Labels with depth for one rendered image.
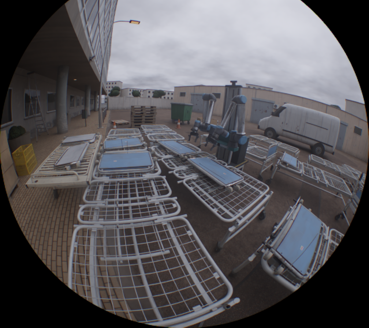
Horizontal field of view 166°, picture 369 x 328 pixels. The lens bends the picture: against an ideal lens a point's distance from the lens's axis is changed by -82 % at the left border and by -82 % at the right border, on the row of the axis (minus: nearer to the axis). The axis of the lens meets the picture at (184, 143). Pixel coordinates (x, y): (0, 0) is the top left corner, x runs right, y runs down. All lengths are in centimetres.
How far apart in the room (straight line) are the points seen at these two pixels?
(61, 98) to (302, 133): 1250
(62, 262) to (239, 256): 181
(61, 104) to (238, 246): 745
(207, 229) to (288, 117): 765
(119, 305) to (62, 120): 683
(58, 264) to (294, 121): 934
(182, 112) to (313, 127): 810
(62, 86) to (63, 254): 651
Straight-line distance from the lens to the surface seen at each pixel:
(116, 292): 138
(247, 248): 163
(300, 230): 127
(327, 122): 859
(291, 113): 839
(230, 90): 246
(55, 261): 175
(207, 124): 210
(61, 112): 704
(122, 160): 175
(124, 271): 140
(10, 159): 324
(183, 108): 801
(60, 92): 707
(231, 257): 151
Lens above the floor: 131
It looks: 17 degrees down
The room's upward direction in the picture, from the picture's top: 5 degrees clockwise
